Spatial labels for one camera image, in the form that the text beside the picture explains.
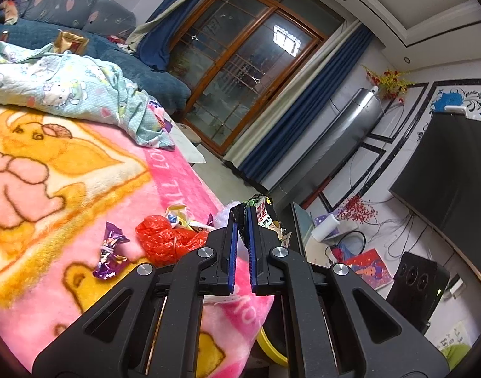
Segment light blue cartoon quilt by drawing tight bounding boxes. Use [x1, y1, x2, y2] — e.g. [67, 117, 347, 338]
[0, 41, 176, 152]

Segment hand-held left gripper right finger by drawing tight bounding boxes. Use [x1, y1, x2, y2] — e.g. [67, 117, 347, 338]
[244, 205, 450, 378]

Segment person's green clothing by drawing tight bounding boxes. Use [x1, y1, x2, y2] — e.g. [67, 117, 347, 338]
[438, 342, 472, 368]

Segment red picture book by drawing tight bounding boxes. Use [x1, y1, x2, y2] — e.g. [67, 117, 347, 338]
[344, 249, 394, 291]

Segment black television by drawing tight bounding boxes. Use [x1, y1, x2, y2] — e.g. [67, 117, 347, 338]
[389, 111, 481, 253]

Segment plush toy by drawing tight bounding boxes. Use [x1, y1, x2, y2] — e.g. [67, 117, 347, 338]
[0, 0, 21, 25]

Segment blue sofa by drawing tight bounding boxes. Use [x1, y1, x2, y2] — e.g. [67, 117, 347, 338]
[0, 0, 192, 114]

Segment grey board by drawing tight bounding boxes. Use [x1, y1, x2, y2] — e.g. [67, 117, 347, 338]
[291, 202, 317, 264]

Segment white paper roll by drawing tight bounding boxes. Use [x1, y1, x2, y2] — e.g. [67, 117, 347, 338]
[311, 213, 341, 242]

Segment gold snack bag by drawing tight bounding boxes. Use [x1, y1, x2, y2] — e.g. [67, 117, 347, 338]
[53, 29, 90, 56]

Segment clear plastic bag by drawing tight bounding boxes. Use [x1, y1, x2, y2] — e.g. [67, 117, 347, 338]
[206, 204, 235, 230]

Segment silver standing air conditioner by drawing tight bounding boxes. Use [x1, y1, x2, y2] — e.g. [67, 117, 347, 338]
[279, 87, 383, 210]

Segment grey heart print cushion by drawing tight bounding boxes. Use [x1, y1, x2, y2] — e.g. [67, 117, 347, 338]
[19, 0, 96, 29]
[83, 0, 137, 41]

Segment yellow red artificial flowers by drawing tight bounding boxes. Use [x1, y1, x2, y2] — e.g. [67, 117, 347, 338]
[362, 65, 416, 104]

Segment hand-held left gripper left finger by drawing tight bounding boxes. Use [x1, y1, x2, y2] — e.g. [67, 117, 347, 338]
[31, 206, 241, 378]

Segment pink cartoon blanket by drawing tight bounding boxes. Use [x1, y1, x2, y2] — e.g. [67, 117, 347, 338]
[0, 102, 276, 378]

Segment black speaker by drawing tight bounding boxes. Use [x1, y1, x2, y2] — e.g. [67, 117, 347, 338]
[385, 251, 451, 334]

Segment black green snack wrapper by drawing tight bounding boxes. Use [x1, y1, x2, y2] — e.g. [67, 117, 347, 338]
[230, 194, 292, 253]

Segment red berry branches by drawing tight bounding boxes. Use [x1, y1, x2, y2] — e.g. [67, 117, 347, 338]
[336, 194, 380, 226]

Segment wooden framed glass door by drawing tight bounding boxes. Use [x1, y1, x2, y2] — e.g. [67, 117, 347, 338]
[165, 0, 330, 157]

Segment blue curtain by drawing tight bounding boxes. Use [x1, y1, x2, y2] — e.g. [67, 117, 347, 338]
[238, 20, 373, 184]
[136, 0, 230, 72]

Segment white cloth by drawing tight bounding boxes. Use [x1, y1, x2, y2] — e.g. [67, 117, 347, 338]
[173, 122, 207, 165]

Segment yellow white snack wrapper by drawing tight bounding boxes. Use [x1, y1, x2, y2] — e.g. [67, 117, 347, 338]
[165, 205, 216, 233]

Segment red plastic bag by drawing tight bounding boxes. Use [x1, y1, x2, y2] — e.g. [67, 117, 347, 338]
[135, 215, 209, 267]

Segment black cables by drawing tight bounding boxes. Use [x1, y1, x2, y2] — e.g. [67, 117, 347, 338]
[372, 209, 420, 255]

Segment purple candy wrapper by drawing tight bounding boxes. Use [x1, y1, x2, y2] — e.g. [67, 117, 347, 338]
[92, 221, 131, 281]

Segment yellow trash bin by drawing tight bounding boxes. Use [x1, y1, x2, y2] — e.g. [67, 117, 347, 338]
[257, 326, 289, 366]

